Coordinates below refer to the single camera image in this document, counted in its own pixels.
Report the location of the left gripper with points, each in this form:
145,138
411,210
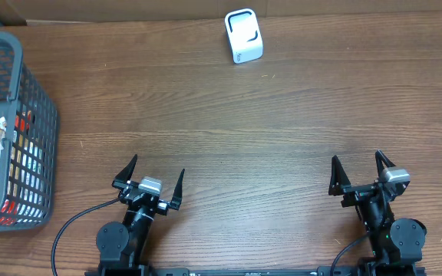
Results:
144,196

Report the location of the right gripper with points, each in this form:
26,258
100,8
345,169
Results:
363,191

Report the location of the orange pasta package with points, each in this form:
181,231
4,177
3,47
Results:
17,209

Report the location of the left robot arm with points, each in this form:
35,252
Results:
121,243

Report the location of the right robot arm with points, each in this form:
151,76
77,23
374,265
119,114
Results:
396,244

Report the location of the white barcode scanner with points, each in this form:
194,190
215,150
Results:
244,35

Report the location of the grey plastic shopping basket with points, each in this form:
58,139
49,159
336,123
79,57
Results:
21,94

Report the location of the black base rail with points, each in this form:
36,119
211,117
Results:
319,271

